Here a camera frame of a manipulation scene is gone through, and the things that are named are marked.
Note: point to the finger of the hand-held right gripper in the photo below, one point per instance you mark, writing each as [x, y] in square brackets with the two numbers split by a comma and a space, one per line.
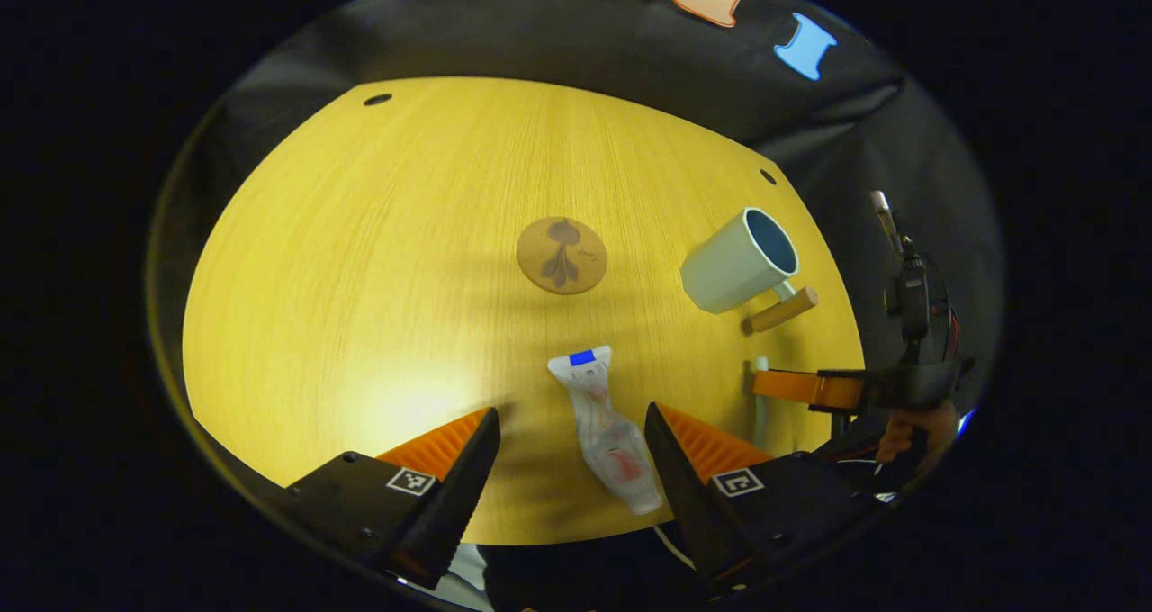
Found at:
[792, 385]

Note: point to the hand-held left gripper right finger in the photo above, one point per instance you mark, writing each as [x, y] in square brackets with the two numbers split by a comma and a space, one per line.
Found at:
[684, 495]

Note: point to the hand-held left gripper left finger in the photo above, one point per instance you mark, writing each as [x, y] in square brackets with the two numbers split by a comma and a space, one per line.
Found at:
[463, 495]

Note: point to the pale green toothbrush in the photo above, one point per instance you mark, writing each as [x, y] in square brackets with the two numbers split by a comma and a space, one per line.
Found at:
[761, 427]

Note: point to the white toothpaste tube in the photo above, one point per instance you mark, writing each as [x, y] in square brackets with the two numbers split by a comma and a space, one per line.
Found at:
[612, 441]

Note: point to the round brown coaster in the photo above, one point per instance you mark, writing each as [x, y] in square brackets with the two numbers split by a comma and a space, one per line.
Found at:
[562, 256]

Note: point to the black backdrop cloth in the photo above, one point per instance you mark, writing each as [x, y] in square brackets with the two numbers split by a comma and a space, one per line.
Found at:
[630, 54]

